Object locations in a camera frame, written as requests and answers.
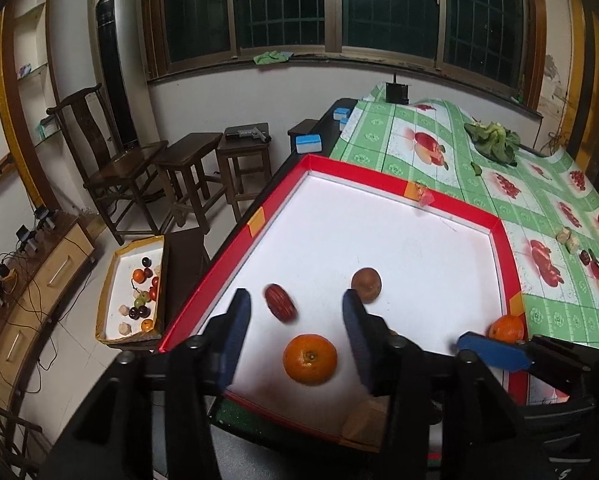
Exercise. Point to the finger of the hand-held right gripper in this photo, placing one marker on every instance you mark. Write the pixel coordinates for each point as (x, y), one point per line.
(494, 353)

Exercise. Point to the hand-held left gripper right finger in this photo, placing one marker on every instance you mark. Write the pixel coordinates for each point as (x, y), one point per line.
(358, 341)

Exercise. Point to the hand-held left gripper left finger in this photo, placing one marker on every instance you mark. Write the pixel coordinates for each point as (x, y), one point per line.
(233, 341)

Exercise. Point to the orange tangerine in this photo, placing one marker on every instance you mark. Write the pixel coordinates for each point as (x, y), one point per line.
(507, 329)
(310, 359)

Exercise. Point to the brown longan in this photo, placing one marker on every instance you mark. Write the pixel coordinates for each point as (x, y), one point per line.
(366, 284)

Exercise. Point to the red jujube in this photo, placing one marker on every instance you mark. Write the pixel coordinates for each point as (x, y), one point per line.
(586, 257)
(281, 302)

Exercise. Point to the red box with white inside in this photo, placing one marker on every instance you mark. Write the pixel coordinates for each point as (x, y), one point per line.
(379, 260)

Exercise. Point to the pile of small fruits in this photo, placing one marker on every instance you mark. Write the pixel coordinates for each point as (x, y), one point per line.
(143, 292)

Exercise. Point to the yellow box with white inside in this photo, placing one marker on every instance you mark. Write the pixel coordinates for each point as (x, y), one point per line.
(114, 305)

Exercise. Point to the white cube piece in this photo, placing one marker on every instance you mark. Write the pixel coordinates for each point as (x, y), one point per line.
(563, 235)
(573, 245)

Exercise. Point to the small green leaf piece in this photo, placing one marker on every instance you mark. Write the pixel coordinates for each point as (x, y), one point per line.
(477, 168)

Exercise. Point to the light wooden cabinet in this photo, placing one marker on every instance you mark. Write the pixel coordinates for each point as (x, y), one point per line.
(59, 270)

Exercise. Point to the green printed tablecloth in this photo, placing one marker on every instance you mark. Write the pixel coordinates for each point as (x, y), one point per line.
(379, 150)

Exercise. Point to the dark wooden stool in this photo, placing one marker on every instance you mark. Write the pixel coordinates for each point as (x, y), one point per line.
(243, 147)
(302, 127)
(189, 146)

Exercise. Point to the grey hand tool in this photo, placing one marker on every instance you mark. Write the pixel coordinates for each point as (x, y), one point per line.
(247, 133)

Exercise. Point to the dark wooden armchair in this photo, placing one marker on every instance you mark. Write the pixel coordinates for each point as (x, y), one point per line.
(124, 162)

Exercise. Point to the green leafy vegetable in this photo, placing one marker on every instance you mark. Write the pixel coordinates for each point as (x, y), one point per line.
(494, 140)

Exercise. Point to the small blue and white box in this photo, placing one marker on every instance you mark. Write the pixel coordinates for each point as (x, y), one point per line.
(341, 113)

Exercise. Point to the black electric motor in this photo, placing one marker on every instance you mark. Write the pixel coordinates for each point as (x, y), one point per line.
(397, 91)

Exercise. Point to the green and white packet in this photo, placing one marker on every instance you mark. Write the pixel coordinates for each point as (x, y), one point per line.
(46, 127)

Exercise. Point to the green cloth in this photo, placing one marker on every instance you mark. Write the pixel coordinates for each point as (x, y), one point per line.
(272, 57)

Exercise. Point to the tower air conditioner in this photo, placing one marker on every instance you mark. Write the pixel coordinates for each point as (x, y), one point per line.
(115, 60)

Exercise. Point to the barred window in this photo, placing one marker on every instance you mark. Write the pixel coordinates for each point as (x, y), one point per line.
(329, 5)

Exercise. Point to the wall shelf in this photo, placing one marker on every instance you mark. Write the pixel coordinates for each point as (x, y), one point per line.
(24, 110)

